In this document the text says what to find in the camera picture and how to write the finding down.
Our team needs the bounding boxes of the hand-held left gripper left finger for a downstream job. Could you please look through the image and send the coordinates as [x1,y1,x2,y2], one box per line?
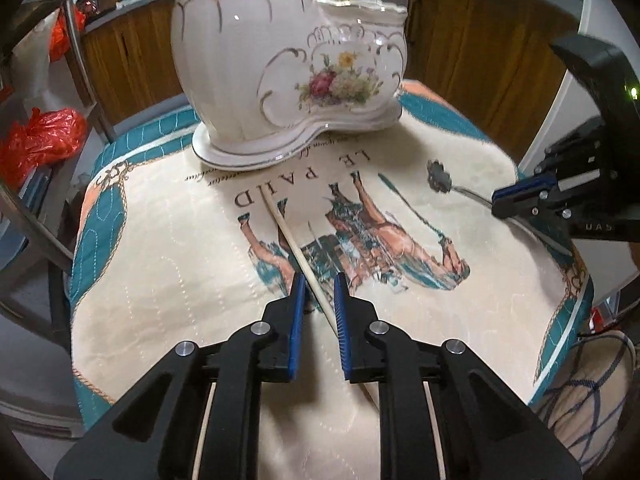
[54,274,307,480]

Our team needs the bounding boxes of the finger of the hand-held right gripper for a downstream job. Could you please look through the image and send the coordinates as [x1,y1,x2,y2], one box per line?
[542,117,608,176]
[491,172,576,233]

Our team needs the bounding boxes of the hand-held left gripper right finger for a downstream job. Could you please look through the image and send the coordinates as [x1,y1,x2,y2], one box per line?
[333,272,583,480]

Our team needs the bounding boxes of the wooden chopstick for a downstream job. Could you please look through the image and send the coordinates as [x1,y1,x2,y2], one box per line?
[262,192,382,408]

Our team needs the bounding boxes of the slim steel spoon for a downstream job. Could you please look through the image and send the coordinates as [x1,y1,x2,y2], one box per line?
[427,159,573,256]

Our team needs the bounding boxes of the white floral ceramic utensil holder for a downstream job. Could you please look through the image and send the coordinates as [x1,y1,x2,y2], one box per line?
[170,0,408,171]

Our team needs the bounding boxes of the wooden cabinet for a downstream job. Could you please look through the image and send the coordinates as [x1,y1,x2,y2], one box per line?
[80,0,583,161]

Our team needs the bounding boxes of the printed quilted table mat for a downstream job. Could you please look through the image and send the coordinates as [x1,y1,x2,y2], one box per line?
[67,77,596,480]

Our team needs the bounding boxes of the person's plaid trousers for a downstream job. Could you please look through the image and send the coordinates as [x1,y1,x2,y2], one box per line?
[537,330,638,480]

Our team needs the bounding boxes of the large red plastic bag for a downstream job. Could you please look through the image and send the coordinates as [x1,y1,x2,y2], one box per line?
[0,107,88,188]

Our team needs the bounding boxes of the small red plastic bag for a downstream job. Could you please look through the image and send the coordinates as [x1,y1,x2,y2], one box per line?
[49,2,87,63]

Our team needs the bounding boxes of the white sack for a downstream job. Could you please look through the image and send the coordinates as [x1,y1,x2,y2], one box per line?
[10,7,68,103]

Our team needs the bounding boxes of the metal chair frame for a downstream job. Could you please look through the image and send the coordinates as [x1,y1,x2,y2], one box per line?
[0,0,118,356]

